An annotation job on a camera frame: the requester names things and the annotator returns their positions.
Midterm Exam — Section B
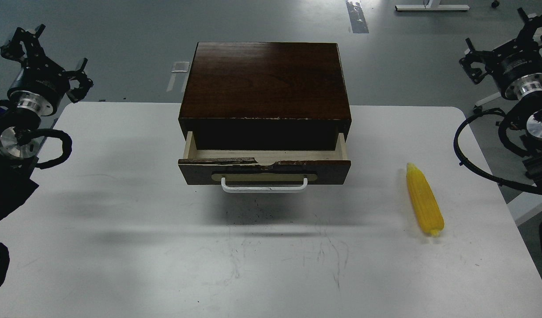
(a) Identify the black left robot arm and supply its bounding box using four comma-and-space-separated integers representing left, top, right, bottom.
0, 24, 94, 222

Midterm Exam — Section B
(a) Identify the grey floor tape strip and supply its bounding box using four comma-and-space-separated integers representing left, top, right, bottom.
345, 0, 369, 34

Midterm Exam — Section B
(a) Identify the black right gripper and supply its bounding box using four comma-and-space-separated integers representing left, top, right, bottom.
459, 8, 542, 85

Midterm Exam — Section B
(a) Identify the wooden drawer with white handle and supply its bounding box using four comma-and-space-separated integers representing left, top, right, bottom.
178, 132, 351, 193

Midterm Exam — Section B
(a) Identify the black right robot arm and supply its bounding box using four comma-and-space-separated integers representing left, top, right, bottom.
453, 8, 542, 197

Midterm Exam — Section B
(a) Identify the white desk leg base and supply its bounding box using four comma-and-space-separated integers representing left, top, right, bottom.
395, 0, 470, 12

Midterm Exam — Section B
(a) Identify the dark wooden drawer cabinet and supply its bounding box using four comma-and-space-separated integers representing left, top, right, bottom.
178, 42, 352, 151

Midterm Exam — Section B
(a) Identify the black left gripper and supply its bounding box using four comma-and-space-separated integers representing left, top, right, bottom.
0, 24, 94, 103

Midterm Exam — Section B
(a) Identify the yellow corn cob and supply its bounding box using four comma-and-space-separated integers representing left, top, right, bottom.
406, 163, 445, 237

